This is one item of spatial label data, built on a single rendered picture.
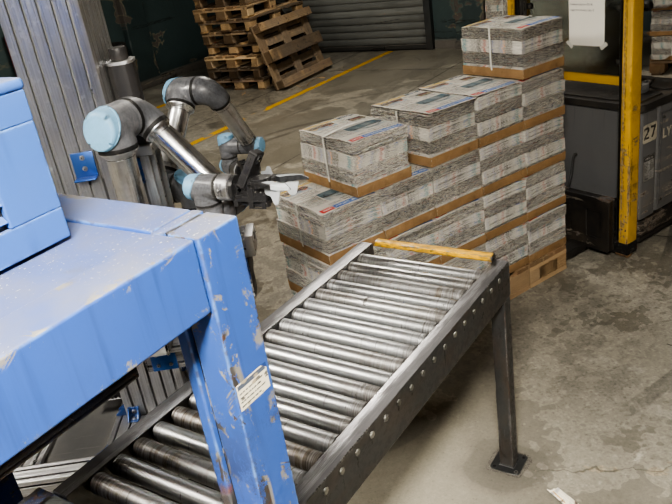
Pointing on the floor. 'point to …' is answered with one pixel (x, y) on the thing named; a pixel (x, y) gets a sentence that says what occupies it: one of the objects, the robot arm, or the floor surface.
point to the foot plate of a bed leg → (509, 466)
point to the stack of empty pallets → (239, 40)
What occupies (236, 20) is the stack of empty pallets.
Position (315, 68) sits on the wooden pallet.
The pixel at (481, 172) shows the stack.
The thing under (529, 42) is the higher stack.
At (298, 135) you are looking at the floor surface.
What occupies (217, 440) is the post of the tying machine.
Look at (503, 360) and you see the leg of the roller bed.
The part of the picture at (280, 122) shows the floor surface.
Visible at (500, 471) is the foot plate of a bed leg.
